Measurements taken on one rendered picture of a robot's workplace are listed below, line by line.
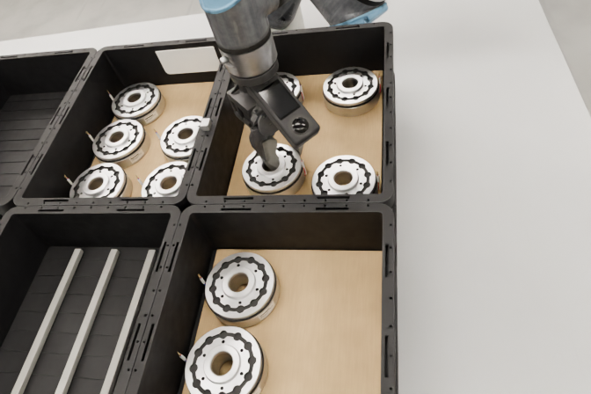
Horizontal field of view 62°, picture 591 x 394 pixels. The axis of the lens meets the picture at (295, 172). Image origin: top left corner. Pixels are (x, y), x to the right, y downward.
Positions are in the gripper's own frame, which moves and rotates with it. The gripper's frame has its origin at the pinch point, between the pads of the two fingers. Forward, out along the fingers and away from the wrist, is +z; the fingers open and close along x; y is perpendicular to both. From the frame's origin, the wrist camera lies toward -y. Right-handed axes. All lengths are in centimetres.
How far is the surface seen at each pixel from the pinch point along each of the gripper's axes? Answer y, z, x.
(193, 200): -2.0, -8.0, 17.3
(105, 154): 26.3, -0.9, 23.7
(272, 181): -2.5, -1.2, 5.1
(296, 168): -3.3, -1.1, 0.6
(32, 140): 47, 2, 34
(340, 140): -1.5, 2.1, -10.0
